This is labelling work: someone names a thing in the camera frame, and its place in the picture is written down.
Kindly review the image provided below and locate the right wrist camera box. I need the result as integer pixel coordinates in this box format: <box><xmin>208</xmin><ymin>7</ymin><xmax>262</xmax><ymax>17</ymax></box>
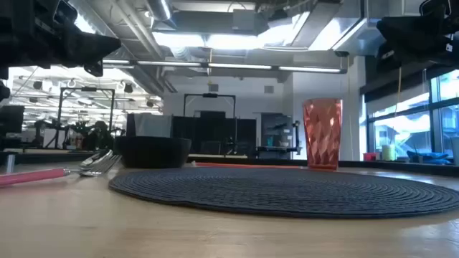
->
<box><xmin>418</xmin><ymin>0</ymin><xmax>453</xmax><ymax>16</ymax></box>

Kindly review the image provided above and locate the round dark woven placemat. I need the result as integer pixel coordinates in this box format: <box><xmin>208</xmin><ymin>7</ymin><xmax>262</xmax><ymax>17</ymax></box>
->
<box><xmin>108</xmin><ymin>166</ymin><xmax>459</xmax><ymax>219</ymax></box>

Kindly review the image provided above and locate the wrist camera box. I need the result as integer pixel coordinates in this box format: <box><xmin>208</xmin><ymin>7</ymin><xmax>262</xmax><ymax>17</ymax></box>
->
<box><xmin>418</xmin><ymin>0</ymin><xmax>453</xmax><ymax>16</ymax></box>
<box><xmin>53</xmin><ymin>0</ymin><xmax>78</xmax><ymax>24</ymax></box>

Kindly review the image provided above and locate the person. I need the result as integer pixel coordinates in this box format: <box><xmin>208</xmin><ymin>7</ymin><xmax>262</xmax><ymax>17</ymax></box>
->
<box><xmin>81</xmin><ymin>120</ymin><xmax>116</xmax><ymax>151</ymax></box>

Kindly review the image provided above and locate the yellow-green cup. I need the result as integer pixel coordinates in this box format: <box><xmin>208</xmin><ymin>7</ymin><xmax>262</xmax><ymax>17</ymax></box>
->
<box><xmin>381</xmin><ymin>143</ymin><xmax>396</xmax><ymax>162</ymax></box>

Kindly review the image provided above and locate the silver ventilation duct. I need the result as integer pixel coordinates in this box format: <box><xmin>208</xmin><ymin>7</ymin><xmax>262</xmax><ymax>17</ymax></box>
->
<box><xmin>145</xmin><ymin>0</ymin><xmax>173</xmax><ymax>22</ymax></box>

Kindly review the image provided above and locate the black frame with camera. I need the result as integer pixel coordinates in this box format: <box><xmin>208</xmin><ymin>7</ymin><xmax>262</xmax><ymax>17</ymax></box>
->
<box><xmin>183</xmin><ymin>92</ymin><xmax>237</xmax><ymax>119</ymax></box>

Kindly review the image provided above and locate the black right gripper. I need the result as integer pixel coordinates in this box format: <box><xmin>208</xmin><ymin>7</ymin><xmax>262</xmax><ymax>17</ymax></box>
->
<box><xmin>375</xmin><ymin>0</ymin><xmax>459</xmax><ymax>72</ymax></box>

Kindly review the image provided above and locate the black monitor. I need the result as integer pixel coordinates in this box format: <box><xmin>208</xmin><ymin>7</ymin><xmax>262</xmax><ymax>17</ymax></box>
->
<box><xmin>0</xmin><ymin>105</ymin><xmax>26</xmax><ymax>135</ymax></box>

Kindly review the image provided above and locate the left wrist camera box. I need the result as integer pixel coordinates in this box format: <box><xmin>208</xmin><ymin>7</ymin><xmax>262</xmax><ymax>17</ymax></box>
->
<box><xmin>53</xmin><ymin>0</ymin><xmax>78</xmax><ymax>24</ymax></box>

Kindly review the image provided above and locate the blue cloth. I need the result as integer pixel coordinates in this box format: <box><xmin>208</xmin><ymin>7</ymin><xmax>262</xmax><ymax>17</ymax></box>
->
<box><xmin>406</xmin><ymin>150</ymin><xmax>453</xmax><ymax>166</ymax></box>

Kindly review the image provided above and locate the black metal frame stand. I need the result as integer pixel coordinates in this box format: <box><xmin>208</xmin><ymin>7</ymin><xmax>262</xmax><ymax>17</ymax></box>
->
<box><xmin>55</xmin><ymin>86</ymin><xmax>116</xmax><ymax>150</ymax></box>

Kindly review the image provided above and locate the black bowl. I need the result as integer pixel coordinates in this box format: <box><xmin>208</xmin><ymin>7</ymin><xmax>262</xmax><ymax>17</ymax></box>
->
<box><xmin>117</xmin><ymin>135</ymin><xmax>192</xmax><ymax>169</ymax></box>

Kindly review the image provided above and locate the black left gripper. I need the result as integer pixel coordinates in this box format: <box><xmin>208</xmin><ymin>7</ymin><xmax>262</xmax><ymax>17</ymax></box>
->
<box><xmin>0</xmin><ymin>0</ymin><xmax>122</xmax><ymax>80</ymax></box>

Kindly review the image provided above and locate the dark shelf unit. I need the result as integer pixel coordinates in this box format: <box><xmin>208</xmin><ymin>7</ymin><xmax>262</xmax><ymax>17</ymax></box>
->
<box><xmin>260</xmin><ymin>113</ymin><xmax>294</xmax><ymax>160</ymax></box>

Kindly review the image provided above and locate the grey cloth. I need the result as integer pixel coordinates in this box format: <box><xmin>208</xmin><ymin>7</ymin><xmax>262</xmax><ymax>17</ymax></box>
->
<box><xmin>133</xmin><ymin>113</ymin><xmax>174</xmax><ymax>138</ymax></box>

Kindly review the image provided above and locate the pink-handled metal fork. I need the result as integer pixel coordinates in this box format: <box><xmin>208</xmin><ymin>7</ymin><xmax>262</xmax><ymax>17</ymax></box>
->
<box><xmin>0</xmin><ymin>154</ymin><xmax>123</xmax><ymax>188</ymax></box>

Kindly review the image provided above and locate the red drinking straw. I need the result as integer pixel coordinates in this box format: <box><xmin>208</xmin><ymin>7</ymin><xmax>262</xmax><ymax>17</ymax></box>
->
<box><xmin>193</xmin><ymin>161</ymin><xmax>302</xmax><ymax>170</ymax></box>

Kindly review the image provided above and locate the long ceiling strip light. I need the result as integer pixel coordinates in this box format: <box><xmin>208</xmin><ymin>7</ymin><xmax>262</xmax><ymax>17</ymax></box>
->
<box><xmin>101</xmin><ymin>58</ymin><xmax>347</xmax><ymax>75</ymax></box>

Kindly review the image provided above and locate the red faceted plastic cup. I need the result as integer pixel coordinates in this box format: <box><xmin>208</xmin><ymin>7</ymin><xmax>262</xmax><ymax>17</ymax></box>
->
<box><xmin>302</xmin><ymin>97</ymin><xmax>344</xmax><ymax>172</ymax></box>

